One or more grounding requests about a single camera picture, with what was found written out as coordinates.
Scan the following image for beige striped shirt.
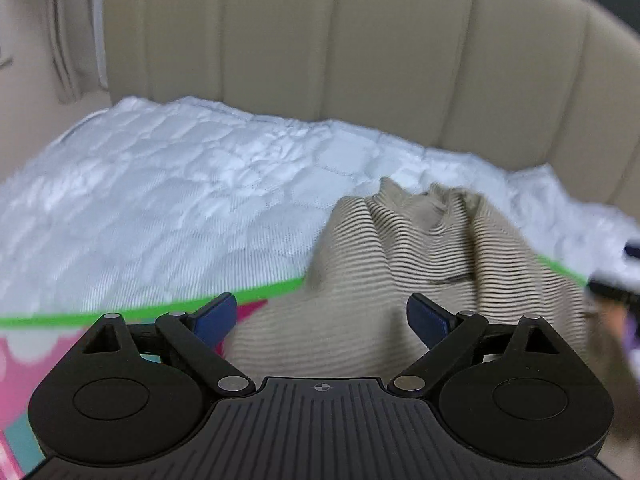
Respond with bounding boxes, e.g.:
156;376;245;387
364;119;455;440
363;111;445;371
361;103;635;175
221;175;632;480

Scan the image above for colourful cartoon play mat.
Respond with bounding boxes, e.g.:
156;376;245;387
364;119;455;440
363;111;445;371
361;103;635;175
0;253;640;480

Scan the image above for white quilted mattress cover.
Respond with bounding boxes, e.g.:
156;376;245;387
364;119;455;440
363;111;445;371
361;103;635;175
1;98;639;326

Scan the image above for beige padded headboard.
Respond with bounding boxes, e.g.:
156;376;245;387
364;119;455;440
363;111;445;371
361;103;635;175
103;0;639;216

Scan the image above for grey curtain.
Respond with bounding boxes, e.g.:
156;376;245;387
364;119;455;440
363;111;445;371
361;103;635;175
44;0;107;103

